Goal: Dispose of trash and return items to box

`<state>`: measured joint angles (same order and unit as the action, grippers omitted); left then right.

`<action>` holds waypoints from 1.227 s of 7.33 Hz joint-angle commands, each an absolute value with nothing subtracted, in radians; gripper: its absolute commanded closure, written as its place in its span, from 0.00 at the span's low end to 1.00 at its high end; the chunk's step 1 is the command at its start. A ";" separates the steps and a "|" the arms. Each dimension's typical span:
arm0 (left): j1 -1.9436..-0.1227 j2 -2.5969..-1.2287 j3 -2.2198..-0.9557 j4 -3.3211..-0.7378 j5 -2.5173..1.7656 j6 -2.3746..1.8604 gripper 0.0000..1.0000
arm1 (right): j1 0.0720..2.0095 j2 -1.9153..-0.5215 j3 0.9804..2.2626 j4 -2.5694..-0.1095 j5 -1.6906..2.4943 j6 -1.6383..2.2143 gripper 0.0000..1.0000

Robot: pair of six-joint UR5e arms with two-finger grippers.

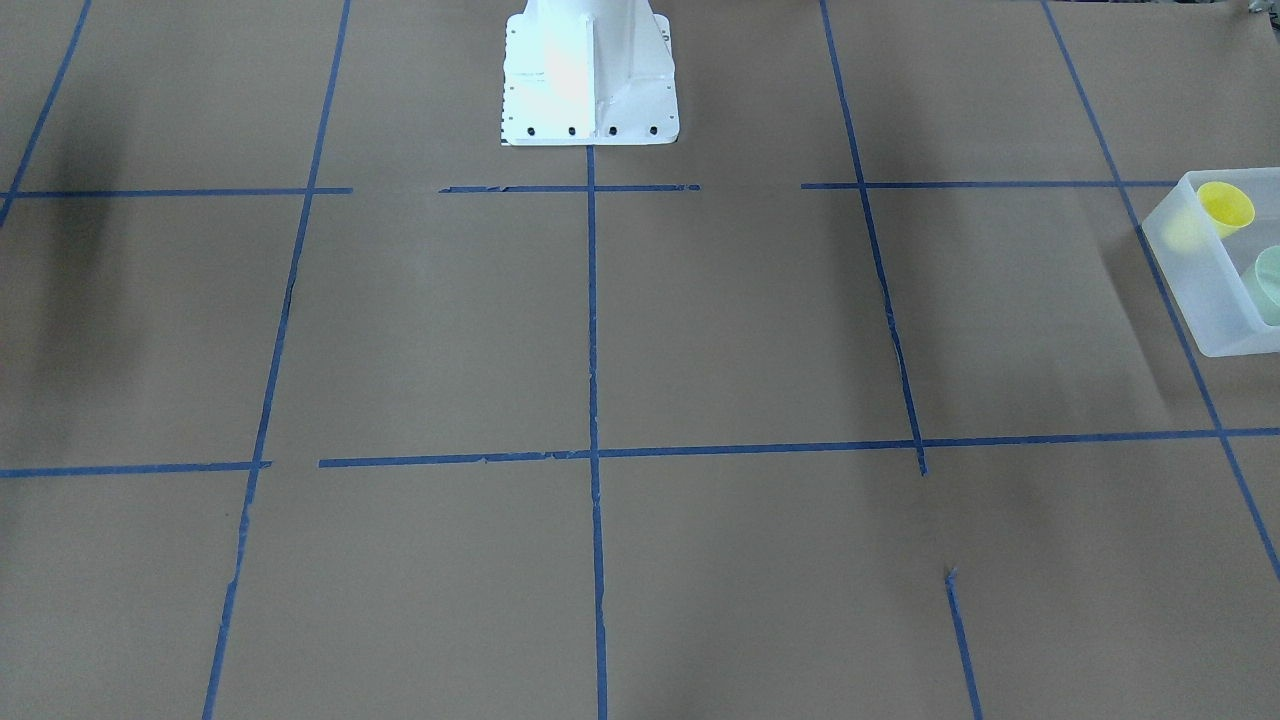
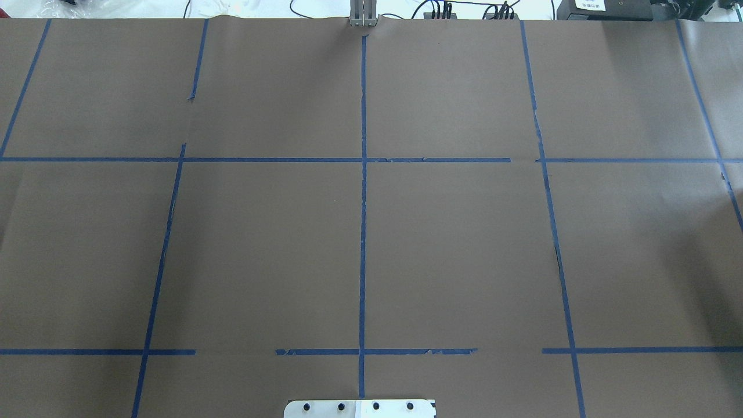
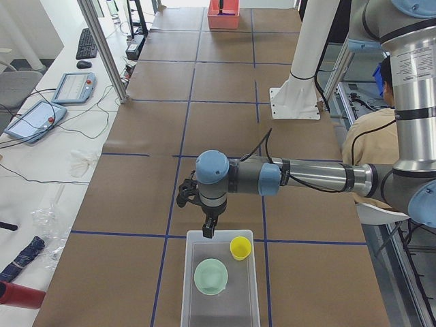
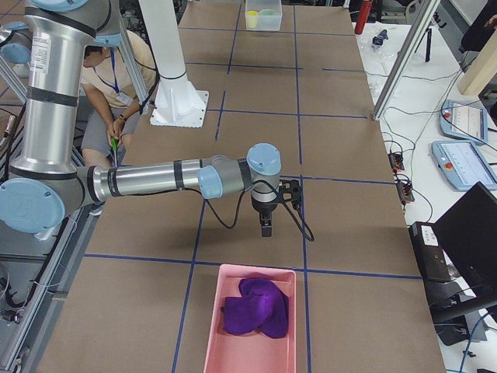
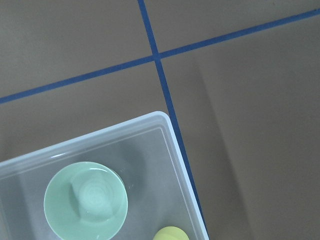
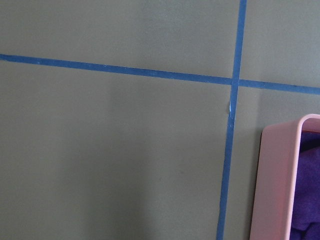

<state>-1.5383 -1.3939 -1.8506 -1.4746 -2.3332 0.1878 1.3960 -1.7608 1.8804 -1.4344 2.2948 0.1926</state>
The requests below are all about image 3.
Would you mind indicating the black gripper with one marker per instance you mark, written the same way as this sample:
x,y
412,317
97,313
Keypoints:
x,y
212,211

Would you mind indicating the yellow plastic cup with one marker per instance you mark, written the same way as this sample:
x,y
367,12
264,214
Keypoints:
x,y
240,248

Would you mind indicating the mint green bowl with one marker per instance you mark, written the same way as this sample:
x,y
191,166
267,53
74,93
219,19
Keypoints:
x,y
210,277

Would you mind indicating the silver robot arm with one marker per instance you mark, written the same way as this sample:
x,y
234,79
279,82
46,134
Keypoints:
x,y
404,29

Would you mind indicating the clear plastic storage box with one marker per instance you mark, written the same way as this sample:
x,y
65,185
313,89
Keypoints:
x,y
237,303

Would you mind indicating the black power box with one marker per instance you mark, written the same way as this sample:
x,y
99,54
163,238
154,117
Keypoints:
x,y
134,47

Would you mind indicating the pink plastic bin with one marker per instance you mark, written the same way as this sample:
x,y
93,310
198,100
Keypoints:
x,y
223,22

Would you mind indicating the black keyboard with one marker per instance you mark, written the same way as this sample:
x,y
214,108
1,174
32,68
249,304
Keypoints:
x,y
87,48

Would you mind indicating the black computer mouse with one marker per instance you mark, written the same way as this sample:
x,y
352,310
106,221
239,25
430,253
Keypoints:
x,y
82,64

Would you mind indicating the clear crumpled plastic bag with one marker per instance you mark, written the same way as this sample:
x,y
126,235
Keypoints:
x,y
53,227

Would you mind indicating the white chair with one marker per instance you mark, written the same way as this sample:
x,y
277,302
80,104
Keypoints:
x,y
372,215

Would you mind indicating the far teach pendant tablet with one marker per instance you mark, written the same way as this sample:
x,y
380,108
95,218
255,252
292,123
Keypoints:
x,y
74,88

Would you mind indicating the teach pendant tablet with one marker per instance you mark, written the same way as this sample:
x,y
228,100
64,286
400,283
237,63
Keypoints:
x,y
74,88
36,122

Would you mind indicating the folded dark blue umbrella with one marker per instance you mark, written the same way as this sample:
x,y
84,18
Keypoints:
x,y
23,259

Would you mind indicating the person in beige shirt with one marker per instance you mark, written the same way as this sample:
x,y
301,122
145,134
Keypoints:
x,y
372,139

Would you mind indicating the near teach pendant tablet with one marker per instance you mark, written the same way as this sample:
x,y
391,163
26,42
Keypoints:
x,y
36,122

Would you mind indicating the red cylinder bottle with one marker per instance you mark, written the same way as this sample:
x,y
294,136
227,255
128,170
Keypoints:
x,y
15,295

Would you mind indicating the grey office chair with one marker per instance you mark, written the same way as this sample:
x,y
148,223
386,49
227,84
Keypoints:
x,y
16,86

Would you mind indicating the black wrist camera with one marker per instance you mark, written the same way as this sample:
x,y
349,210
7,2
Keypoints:
x,y
188,192

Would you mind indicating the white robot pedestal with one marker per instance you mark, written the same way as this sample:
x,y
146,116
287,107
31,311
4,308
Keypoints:
x,y
297,98

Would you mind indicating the aluminium frame post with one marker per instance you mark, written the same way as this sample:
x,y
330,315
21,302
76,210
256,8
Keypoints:
x,y
91,18

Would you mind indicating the black handle on desk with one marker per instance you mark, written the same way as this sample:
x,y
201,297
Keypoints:
x,y
8,226

